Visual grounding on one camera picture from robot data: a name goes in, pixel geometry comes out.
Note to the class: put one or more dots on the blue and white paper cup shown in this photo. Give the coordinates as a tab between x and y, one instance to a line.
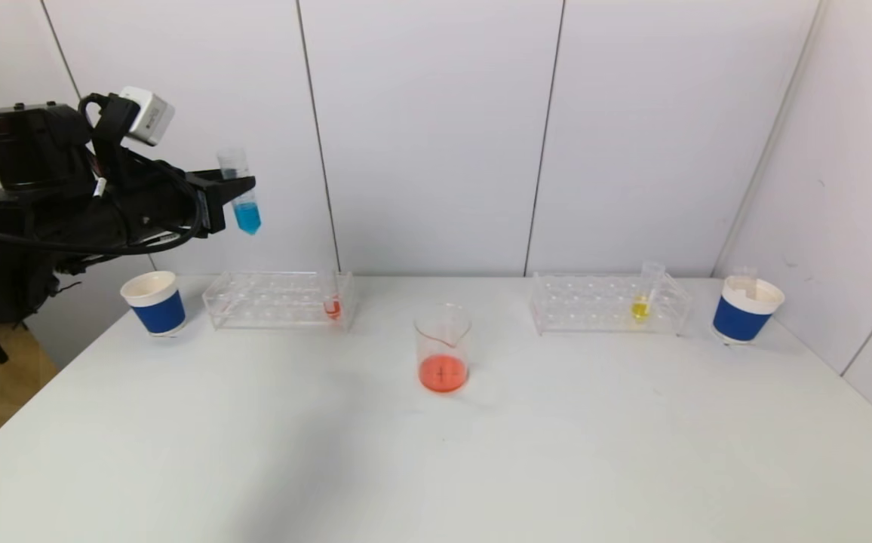
158	313
741	317

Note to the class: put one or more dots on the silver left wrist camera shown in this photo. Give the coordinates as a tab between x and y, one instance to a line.
145	115

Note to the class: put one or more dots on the clear glass beaker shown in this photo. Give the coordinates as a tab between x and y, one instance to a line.
443	373

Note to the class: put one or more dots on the test tube with yellow liquid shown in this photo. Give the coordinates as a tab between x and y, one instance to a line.
640	308

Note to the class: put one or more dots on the test tube with blue liquid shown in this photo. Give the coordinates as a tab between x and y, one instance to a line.
247	215

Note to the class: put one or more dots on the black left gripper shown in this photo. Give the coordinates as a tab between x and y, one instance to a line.
216	201

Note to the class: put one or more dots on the test tube with red liquid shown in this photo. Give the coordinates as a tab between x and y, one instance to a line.
745	280
332	308

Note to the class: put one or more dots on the clear acrylic test tube rack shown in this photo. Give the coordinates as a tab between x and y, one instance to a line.
289	305
594	309

